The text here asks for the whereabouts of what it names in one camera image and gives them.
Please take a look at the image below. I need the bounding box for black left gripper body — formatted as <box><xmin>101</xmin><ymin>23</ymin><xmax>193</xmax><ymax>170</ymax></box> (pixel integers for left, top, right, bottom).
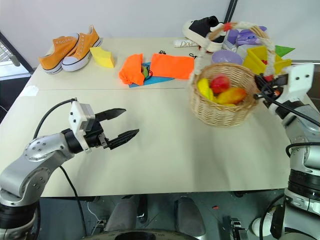
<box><xmin>83</xmin><ymin>118</ymin><xmax>111</xmax><ymax>151</ymax></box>

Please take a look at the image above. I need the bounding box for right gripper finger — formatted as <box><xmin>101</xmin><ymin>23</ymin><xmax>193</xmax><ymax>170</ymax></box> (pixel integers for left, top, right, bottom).
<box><xmin>254</xmin><ymin>74</ymin><xmax>271</xmax><ymax>87</ymax></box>
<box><xmin>253</xmin><ymin>90</ymin><xmax>274</xmax><ymax>101</ymax></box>

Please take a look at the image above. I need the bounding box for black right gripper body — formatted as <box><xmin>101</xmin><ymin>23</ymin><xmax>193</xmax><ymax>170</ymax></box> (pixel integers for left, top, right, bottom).
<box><xmin>265</xmin><ymin>74</ymin><xmax>289</xmax><ymax>98</ymax></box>

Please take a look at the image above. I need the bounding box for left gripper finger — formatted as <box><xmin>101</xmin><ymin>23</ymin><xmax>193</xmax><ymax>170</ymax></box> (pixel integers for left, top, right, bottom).
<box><xmin>107</xmin><ymin>128</ymin><xmax>140</xmax><ymax>151</ymax></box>
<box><xmin>95</xmin><ymin>107</ymin><xmax>127</xmax><ymax>124</ymax></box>

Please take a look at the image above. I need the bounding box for wicker basket with rope handle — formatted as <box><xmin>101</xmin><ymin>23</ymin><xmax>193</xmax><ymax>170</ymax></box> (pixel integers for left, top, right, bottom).
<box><xmin>187</xmin><ymin>21</ymin><xmax>277</xmax><ymax>128</ymax></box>

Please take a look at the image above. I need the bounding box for yellow plastic bin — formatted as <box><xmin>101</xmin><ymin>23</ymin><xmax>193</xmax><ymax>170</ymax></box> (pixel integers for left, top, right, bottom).
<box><xmin>242</xmin><ymin>45</ymin><xmax>293</xmax><ymax>75</ymax></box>

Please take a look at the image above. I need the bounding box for yellow orange mango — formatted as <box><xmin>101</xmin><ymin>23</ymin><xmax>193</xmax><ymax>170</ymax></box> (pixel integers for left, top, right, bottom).
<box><xmin>215</xmin><ymin>87</ymin><xmax>247</xmax><ymax>106</ymax></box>

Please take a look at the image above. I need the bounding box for green triangular flag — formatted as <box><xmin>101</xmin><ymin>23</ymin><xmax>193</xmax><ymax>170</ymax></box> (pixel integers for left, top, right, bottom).
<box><xmin>275</xmin><ymin>44</ymin><xmax>296</xmax><ymax>58</ymax></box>

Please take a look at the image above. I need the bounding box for purple bowl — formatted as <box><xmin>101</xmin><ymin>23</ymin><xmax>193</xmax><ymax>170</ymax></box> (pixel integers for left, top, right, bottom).
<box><xmin>211</xmin><ymin>49</ymin><xmax>244</xmax><ymax>67</ymax></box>

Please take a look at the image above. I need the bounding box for red apple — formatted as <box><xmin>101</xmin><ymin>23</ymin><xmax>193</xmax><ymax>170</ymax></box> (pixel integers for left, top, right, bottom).
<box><xmin>209</xmin><ymin>75</ymin><xmax>231</xmax><ymax>95</ymax></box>

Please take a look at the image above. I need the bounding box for purple plastic toy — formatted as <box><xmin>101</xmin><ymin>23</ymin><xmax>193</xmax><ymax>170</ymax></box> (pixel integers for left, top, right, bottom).
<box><xmin>226</xmin><ymin>25</ymin><xmax>269</xmax><ymax>47</ymax></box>

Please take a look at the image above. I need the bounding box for green item in bag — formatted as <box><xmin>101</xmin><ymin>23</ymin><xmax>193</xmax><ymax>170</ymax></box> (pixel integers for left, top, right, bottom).
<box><xmin>140</xmin><ymin>65</ymin><xmax>151</xmax><ymax>79</ymax></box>

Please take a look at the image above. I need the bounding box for yellow wedge sponge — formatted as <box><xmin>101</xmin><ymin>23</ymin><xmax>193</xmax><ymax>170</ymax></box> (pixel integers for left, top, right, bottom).
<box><xmin>89</xmin><ymin>46</ymin><xmax>117</xmax><ymax>69</ymax></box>

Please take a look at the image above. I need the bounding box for blue paper sheet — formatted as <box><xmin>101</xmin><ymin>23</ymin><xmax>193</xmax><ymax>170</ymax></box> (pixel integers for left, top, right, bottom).
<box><xmin>128</xmin><ymin>61</ymin><xmax>176</xmax><ymax>89</ymax></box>

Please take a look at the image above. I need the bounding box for yellow banana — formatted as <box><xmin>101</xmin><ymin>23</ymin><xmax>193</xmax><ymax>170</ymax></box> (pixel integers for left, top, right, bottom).
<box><xmin>196</xmin><ymin>77</ymin><xmax>216</xmax><ymax>102</ymax></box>

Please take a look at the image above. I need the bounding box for orange canvas sneaker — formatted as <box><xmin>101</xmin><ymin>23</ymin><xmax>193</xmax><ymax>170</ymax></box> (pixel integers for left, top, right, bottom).
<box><xmin>61</xmin><ymin>24</ymin><xmax>104</xmax><ymax>72</ymax></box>
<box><xmin>38</xmin><ymin>33</ymin><xmax>81</xmax><ymax>75</ymax></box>

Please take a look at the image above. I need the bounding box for dark vertical pole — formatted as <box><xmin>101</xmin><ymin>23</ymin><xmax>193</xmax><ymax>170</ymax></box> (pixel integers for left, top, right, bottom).
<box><xmin>223</xmin><ymin>0</ymin><xmax>239</xmax><ymax>25</ymax></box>

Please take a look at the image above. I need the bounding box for grey rounded shape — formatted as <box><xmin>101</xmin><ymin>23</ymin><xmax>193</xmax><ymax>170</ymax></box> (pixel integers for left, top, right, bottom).
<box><xmin>104</xmin><ymin>196</ymin><xmax>138</xmax><ymax>233</ymax></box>
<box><xmin>173</xmin><ymin>195</ymin><xmax>207</xmax><ymax>237</ymax></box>

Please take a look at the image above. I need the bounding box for white tape patch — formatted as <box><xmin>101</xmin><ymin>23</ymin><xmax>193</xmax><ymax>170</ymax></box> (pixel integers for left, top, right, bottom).
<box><xmin>23</xmin><ymin>85</ymin><xmax>39</xmax><ymax>98</ymax></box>

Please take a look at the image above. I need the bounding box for black and white sneaker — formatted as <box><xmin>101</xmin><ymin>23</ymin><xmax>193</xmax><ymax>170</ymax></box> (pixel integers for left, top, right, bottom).
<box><xmin>181</xmin><ymin>15</ymin><xmax>226</xmax><ymax>53</ymax></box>

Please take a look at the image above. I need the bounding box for white Dove box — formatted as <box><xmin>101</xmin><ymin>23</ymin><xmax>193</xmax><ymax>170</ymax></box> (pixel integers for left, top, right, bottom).
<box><xmin>172</xmin><ymin>38</ymin><xmax>199</xmax><ymax>49</ymax></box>

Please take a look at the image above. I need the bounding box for dark round base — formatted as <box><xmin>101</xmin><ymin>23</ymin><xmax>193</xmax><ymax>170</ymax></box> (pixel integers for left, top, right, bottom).
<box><xmin>81</xmin><ymin>229</ymin><xmax>202</xmax><ymax>240</ymax></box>

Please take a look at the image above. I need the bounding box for white round floor object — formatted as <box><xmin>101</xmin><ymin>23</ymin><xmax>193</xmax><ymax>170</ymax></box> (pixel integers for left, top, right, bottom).
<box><xmin>250</xmin><ymin>215</ymin><xmax>271</xmax><ymax>236</ymax></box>

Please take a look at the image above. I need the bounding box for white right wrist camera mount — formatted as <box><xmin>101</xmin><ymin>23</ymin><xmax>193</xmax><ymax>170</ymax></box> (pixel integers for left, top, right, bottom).
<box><xmin>282</xmin><ymin>62</ymin><xmax>315</xmax><ymax>103</ymax></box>

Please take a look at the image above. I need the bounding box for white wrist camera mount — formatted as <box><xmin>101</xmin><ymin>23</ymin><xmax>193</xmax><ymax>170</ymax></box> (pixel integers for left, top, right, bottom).
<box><xmin>67</xmin><ymin>98</ymin><xmax>96</xmax><ymax>153</ymax></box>
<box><xmin>282</xmin><ymin>62</ymin><xmax>315</xmax><ymax>103</ymax></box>

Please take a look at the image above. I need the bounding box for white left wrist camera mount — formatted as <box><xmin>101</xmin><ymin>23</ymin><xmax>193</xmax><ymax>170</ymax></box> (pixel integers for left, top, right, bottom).
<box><xmin>67</xmin><ymin>98</ymin><xmax>96</xmax><ymax>153</ymax></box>

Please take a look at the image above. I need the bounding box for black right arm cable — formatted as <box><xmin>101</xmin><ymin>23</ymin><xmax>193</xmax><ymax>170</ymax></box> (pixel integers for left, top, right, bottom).
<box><xmin>263</xmin><ymin>94</ymin><xmax>320</xmax><ymax>127</ymax></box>

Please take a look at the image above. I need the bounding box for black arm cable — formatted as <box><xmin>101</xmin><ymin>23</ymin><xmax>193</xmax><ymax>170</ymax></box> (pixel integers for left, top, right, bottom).
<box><xmin>33</xmin><ymin>98</ymin><xmax>88</xmax><ymax>240</ymax></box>
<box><xmin>263</xmin><ymin>94</ymin><xmax>320</xmax><ymax>127</ymax></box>

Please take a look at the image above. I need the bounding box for crumpled orange drawstring bag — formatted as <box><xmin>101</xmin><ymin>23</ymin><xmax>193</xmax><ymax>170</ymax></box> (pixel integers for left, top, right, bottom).
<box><xmin>118</xmin><ymin>52</ymin><xmax>146</xmax><ymax>87</ymax></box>

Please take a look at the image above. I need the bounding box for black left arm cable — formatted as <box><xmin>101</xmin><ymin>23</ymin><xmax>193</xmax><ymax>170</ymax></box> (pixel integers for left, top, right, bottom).
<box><xmin>33</xmin><ymin>98</ymin><xmax>88</xmax><ymax>240</ymax></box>

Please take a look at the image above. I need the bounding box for flat orange drawstring bag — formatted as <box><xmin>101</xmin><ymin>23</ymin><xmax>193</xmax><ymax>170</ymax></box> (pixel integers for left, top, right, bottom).
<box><xmin>150</xmin><ymin>52</ymin><xmax>196</xmax><ymax>81</ymax></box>

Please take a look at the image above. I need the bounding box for dark window frame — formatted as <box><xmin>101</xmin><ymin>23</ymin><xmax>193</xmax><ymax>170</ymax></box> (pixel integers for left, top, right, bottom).
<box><xmin>0</xmin><ymin>30</ymin><xmax>34</xmax><ymax>76</ymax></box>

